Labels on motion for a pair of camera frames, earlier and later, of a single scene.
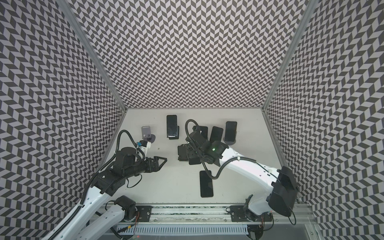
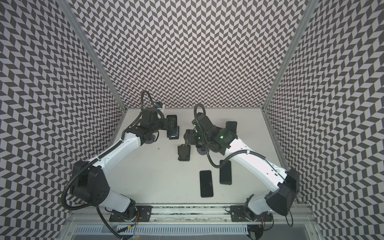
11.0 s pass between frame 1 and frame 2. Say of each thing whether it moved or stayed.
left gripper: moved
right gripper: moved
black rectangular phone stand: stayed
